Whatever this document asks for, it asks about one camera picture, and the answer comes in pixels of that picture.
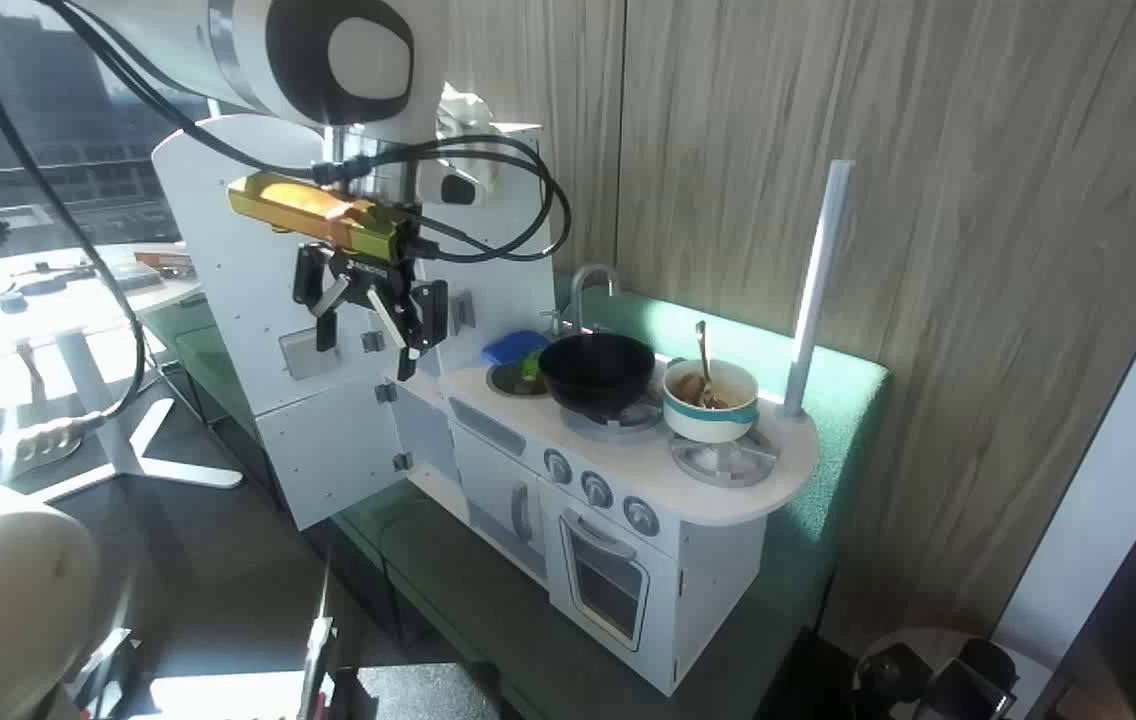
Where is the white cloth on fridge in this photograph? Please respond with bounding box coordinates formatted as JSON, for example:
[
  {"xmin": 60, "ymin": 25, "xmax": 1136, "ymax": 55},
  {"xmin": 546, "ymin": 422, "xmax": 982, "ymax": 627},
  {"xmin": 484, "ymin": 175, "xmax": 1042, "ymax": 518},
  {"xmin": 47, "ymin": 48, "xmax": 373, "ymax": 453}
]
[{"xmin": 441, "ymin": 87, "xmax": 503, "ymax": 135}]

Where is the blue item beside sink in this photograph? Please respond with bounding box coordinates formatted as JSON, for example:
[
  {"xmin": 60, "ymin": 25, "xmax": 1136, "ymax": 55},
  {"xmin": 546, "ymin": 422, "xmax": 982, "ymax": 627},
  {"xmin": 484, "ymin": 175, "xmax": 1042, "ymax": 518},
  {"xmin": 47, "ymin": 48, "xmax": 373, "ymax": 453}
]
[{"xmin": 480, "ymin": 328, "xmax": 550, "ymax": 370}]

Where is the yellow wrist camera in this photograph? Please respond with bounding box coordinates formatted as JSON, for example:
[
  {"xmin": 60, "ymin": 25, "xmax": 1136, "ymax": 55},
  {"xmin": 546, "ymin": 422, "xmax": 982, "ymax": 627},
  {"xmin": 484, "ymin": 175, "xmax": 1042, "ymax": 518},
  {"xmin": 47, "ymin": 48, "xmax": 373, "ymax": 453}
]
[{"xmin": 230, "ymin": 173, "xmax": 416, "ymax": 266}]

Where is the green item in sink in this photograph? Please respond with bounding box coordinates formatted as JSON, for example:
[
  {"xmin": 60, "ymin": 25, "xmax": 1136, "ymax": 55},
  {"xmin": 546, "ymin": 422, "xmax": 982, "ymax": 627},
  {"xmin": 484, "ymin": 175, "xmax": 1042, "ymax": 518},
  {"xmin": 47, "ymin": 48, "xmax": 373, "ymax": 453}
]
[{"xmin": 518, "ymin": 355, "xmax": 546, "ymax": 388}]

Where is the white toy fridge door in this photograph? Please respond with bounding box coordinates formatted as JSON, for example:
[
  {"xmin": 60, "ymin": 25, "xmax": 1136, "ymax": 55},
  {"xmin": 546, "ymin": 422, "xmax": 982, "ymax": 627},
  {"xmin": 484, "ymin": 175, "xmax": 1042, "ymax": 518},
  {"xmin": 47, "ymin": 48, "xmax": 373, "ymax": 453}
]
[{"xmin": 153, "ymin": 133, "xmax": 395, "ymax": 529}]

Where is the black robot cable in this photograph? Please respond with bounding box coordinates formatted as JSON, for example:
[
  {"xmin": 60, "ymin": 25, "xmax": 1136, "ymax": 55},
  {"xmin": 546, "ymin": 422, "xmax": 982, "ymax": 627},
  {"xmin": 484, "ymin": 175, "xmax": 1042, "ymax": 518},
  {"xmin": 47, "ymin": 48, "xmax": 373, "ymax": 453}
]
[{"xmin": 0, "ymin": 0, "xmax": 575, "ymax": 446}]

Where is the silver toy faucet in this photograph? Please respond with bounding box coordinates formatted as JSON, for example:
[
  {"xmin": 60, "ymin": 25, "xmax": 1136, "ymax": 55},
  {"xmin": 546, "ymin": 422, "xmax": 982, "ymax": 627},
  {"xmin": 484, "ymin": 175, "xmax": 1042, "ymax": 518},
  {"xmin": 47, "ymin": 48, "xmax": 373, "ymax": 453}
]
[{"xmin": 567, "ymin": 266, "xmax": 617, "ymax": 332}]

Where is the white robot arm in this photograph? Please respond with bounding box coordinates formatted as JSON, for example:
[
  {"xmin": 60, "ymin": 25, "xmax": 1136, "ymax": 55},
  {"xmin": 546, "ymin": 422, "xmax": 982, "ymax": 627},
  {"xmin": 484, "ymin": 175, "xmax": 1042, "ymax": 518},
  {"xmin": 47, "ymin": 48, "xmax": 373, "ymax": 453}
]
[{"xmin": 70, "ymin": 0, "xmax": 443, "ymax": 381}]

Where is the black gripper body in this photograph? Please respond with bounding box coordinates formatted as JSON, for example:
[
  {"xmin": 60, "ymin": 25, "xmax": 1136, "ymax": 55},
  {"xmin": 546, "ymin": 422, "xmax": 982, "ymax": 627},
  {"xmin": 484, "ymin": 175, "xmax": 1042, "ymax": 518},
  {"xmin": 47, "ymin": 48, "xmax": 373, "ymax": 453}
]
[{"xmin": 294, "ymin": 244, "xmax": 447, "ymax": 354}]

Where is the white upright post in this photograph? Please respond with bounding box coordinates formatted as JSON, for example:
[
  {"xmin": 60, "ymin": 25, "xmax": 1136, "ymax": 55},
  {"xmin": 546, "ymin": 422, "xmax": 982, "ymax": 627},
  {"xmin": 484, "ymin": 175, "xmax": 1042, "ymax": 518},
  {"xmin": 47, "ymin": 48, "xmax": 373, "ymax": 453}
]
[{"xmin": 786, "ymin": 159, "xmax": 856, "ymax": 417}]

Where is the black pan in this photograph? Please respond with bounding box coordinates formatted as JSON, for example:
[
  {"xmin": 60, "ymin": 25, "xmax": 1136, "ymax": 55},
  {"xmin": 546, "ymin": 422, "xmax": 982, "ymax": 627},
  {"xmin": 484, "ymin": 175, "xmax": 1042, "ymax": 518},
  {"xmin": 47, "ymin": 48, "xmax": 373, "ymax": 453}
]
[{"xmin": 541, "ymin": 332, "xmax": 657, "ymax": 422}]

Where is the white toy kitchen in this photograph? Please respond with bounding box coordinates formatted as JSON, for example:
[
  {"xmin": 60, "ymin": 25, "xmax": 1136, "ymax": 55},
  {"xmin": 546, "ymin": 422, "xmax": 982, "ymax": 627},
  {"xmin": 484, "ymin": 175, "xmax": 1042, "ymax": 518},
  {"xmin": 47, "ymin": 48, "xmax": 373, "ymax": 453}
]
[{"xmin": 385, "ymin": 126, "xmax": 825, "ymax": 699}]

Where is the white bowl with teal stripe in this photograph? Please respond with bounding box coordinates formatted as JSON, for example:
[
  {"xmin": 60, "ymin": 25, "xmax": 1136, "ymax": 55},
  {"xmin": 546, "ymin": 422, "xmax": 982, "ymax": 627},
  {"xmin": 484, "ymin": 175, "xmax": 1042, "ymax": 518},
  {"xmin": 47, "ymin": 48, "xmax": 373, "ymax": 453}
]
[{"xmin": 659, "ymin": 361, "xmax": 759, "ymax": 446}]

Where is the white desk with legs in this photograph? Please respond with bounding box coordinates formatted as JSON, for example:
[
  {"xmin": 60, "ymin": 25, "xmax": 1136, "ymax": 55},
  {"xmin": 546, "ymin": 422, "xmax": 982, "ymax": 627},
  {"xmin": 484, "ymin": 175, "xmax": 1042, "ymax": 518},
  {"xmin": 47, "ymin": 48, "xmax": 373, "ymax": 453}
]
[{"xmin": 0, "ymin": 247, "xmax": 242, "ymax": 500}]

